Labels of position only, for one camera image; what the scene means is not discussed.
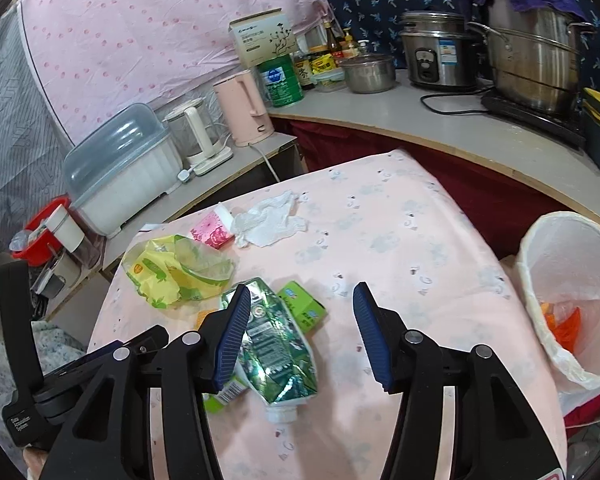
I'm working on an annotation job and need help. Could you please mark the black power cable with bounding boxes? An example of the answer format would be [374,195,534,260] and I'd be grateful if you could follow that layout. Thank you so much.
[420,91,486,117]

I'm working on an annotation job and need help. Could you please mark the dark red counter curtain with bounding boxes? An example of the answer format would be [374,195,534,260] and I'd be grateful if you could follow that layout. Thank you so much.
[280,117,581,261]

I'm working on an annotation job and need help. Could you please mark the white kettle cable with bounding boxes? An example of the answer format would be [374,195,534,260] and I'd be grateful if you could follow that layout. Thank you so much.
[247,142,283,183]

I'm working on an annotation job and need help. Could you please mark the grey floral cloth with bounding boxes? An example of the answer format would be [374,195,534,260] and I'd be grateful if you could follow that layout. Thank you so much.
[0,320,88,480]

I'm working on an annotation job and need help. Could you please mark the grey striped cloth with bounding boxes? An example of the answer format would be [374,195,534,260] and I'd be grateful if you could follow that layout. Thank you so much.
[0,7,76,241]

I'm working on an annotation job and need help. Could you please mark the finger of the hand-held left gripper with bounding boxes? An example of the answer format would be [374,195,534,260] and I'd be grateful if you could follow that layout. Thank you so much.
[42,324,170,391]
[0,261,46,401]

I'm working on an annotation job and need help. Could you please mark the red-orange plastic bag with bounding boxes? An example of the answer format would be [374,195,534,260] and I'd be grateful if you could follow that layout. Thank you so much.
[555,307,583,353]

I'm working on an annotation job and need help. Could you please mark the red cloth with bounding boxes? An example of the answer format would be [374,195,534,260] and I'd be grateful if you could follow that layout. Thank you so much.
[562,385,600,428]

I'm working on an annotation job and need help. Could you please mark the grey curved counter board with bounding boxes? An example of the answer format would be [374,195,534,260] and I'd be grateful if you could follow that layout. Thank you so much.
[267,67,600,238]

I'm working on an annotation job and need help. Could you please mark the white dish box clear lid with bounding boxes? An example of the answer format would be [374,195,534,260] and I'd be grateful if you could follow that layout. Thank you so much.
[62,102,183,240]

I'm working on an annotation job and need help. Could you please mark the steel steamer pot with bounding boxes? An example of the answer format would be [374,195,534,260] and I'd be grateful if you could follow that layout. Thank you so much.
[467,0,598,116]

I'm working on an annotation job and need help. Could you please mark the white box with plant print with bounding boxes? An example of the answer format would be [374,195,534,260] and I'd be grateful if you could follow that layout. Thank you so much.
[229,7,298,68]

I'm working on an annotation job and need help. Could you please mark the wooden side cabinet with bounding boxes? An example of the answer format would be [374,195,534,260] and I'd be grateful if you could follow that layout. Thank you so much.
[100,130,308,281]

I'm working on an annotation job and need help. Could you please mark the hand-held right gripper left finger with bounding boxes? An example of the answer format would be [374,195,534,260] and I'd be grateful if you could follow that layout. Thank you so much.
[39,284,253,480]

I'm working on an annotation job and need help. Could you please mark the pink snack packet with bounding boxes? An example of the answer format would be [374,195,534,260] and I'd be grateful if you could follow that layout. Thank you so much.
[190,202,236,251]

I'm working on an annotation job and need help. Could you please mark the small steel bowl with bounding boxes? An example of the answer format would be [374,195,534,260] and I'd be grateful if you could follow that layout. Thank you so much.
[339,52,397,95]

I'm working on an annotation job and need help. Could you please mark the pink printed tablecloth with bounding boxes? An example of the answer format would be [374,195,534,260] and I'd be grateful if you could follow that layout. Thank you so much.
[87,147,568,480]

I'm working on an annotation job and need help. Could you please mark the black induction cooker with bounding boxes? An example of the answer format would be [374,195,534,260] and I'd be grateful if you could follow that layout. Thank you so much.
[480,87,588,148]

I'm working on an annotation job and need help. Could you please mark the orange pump bottle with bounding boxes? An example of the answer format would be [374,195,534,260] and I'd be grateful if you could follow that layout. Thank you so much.
[341,27,361,58]

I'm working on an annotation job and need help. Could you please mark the dark bottle with white label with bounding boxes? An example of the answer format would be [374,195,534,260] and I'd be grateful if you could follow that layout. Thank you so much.
[292,50,317,92]

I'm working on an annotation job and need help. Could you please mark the glass kettle with white handle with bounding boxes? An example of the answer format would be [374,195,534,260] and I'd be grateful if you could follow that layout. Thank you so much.
[164,97,233,177]

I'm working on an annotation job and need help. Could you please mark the pink electric kettle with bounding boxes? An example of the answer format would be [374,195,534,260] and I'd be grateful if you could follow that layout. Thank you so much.
[212,69,276,148]

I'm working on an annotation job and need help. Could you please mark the green white small carton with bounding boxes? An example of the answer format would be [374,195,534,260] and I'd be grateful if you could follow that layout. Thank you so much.
[202,375,251,416]

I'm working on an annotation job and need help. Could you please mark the yellow plastic bag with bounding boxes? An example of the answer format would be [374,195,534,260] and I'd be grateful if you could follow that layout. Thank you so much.
[121,234,236,311]

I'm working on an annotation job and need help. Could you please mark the green tin can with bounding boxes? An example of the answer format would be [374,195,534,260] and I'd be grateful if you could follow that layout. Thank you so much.
[256,54,305,108]

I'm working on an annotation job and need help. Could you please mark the steel rice cooker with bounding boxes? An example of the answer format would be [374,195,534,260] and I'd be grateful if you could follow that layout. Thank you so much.
[399,10,481,92]

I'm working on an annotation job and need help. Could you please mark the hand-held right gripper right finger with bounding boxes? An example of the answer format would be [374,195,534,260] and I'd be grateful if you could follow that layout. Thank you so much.
[352,281,566,480]

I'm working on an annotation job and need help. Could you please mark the clear plastic food container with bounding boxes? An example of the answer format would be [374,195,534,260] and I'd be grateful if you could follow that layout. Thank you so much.
[315,67,347,93]

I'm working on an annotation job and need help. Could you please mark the pink dotted cloth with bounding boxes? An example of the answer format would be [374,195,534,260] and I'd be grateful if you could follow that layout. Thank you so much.
[17,0,331,136]

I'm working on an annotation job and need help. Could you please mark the dark sauce bottle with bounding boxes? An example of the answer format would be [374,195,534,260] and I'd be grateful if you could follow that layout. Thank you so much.
[325,19,343,63]

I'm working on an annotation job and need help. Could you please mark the green foil pouch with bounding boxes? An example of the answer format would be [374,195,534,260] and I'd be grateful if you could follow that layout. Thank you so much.
[220,276,318,423]

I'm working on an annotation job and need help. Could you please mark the white tissue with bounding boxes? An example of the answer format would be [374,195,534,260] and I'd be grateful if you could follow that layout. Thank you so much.
[230,190,308,248]

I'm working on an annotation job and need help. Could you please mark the yellow label jar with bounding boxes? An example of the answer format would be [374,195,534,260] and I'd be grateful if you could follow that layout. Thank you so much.
[307,45,337,73]

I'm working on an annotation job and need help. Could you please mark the red plastic basket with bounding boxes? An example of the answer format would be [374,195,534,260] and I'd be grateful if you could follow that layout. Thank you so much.
[11,196,73,266]

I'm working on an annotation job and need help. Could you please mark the bin with white liner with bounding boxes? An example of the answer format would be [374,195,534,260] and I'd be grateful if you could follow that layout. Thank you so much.
[519,211,600,396]

